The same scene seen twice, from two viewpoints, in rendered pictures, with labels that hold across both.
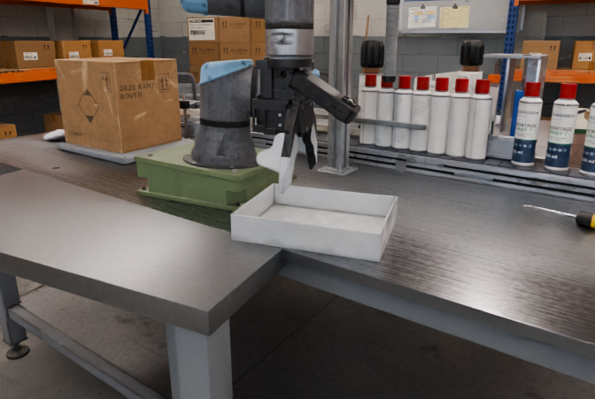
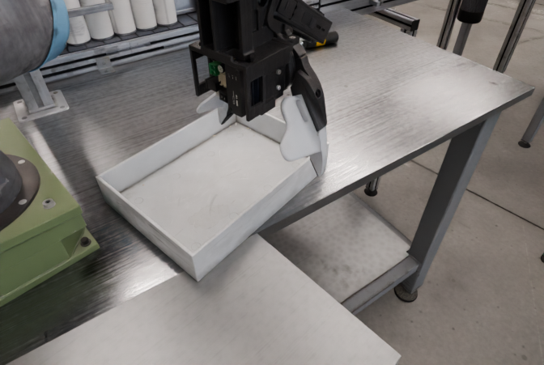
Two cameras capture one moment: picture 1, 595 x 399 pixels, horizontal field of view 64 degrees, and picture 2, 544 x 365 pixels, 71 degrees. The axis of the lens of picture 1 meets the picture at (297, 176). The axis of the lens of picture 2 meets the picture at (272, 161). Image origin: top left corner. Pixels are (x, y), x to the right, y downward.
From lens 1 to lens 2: 71 cm
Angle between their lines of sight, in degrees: 64
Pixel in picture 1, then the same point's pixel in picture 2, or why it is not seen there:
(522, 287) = (394, 112)
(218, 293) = (357, 333)
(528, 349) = not seen: hidden behind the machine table
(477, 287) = (390, 133)
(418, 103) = not seen: outside the picture
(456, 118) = not seen: outside the picture
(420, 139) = (106, 22)
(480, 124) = not seen: outside the picture
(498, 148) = (180, 3)
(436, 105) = not seen: outside the picture
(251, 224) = (220, 240)
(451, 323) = not seen: hidden behind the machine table
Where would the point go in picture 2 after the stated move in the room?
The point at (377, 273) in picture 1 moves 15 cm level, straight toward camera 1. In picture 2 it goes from (350, 176) to (450, 214)
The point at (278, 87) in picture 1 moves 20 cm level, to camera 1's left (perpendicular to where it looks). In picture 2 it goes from (254, 25) to (91, 173)
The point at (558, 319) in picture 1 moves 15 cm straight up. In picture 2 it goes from (441, 120) to (468, 42)
